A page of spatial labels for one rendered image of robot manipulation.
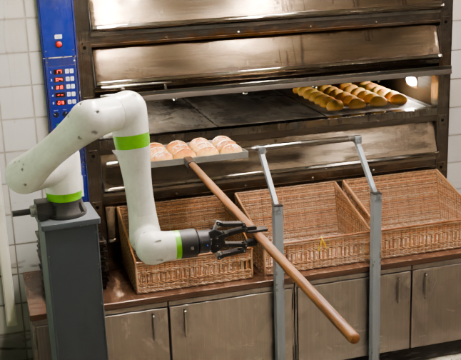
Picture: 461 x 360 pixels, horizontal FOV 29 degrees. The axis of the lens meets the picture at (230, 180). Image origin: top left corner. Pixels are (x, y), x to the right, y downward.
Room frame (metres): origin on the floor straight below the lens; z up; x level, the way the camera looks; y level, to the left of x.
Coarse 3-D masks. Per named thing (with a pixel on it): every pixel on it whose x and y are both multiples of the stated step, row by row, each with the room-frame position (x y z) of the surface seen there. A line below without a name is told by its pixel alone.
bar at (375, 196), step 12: (264, 144) 4.02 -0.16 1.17; (276, 144) 4.02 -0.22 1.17; (288, 144) 4.03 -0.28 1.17; (300, 144) 4.05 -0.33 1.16; (312, 144) 4.06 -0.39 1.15; (324, 144) 4.09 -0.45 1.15; (360, 144) 4.12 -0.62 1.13; (264, 156) 3.98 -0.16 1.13; (360, 156) 4.07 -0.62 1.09; (264, 168) 3.94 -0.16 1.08; (372, 180) 3.98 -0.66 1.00; (372, 192) 3.93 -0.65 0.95; (276, 204) 3.80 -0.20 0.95; (372, 204) 3.92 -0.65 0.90; (276, 216) 3.78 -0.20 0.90; (372, 216) 3.92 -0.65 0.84; (276, 228) 3.78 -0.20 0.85; (372, 228) 3.92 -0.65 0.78; (276, 240) 3.78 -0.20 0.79; (372, 240) 3.91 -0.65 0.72; (372, 252) 3.91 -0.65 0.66; (276, 264) 3.77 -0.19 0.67; (372, 264) 3.91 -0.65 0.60; (276, 276) 3.77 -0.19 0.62; (372, 276) 3.91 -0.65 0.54; (276, 288) 3.77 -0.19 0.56; (372, 288) 3.91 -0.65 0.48; (276, 300) 3.77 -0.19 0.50; (372, 300) 3.91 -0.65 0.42; (276, 312) 3.78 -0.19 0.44; (372, 312) 3.91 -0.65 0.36; (276, 324) 3.78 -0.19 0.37; (372, 324) 3.90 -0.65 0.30; (276, 336) 3.78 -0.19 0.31; (372, 336) 3.90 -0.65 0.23; (276, 348) 3.79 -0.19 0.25; (372, 348) 3.90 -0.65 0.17
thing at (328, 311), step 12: (192, 168) 3.58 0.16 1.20; (204, 180) 3.39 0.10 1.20; (216, 192) 3.21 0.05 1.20; (228, 204) 3.06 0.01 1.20; (240, 216) 2.91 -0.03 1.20; (264, 240) 2.67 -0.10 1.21; (276, 252) 2.56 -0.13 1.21; (288, 264) 2.46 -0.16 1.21; (300, 276) 2.36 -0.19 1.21; (300, 288) 2.32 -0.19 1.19; (312, 288) 2.28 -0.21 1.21; (312, 300) 2.24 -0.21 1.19; (324, 300) 2.20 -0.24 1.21; (324, 312) 2.15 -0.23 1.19; (336, 312) 2.12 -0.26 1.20; (336, 324) 2.07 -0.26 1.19; (348, 324) 2.05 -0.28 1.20; (348, 336) 2.00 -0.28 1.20
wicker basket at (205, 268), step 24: (120, 216) 4.07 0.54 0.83; (168, 216) 4.20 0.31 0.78; (192, 216) 4.23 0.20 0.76; (216, 216) 4.26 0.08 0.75; (120, 240) 4.12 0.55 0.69; (240, 240) 4.01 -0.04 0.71; (144, 264) 3.72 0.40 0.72; (168, 264) 3.75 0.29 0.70; (192, 264) 3.78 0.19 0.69; (216, 264) 4.01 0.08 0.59; (240, 264) 4.00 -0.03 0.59; (144, 288) 3.72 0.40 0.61; (168, 288) 3.75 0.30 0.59
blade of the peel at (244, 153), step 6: (114, 150) 4.00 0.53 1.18; (198, 156) 3.74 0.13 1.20; (204, 156) 3.75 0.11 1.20; (210, 156) 3.75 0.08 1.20; (216, 156) 3.76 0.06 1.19; (222, 156) 3.77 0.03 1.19; (228, 156) 3.78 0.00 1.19; (234, 156) 3.78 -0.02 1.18; (240, 156) 3.79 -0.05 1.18; (246, 156) 3.80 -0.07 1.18; (156, 162) 3.69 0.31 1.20; (162, 162) 3.70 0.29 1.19; (168, 162) 3.71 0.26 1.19; (174, 162) 3.71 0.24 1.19; (180, 162) 3.72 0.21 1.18; (198, 162) 3.74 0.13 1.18
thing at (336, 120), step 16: (368, 112) 4.60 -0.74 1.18; (384, 112) 4.58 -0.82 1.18; (400, 112) 4.59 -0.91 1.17; (416, 112) 4.62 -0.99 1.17; (432, 112) 4.64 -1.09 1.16; (208, 128) 4.37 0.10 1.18; (224, 128) 4.36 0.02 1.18; (240, 128) 4.36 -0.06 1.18; (256, 128) 4.38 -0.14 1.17; (272, 128) 4.40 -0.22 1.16; (288, 128) 4.43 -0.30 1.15; (304, 128) 4.45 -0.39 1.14; (112, 144) 4.19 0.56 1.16
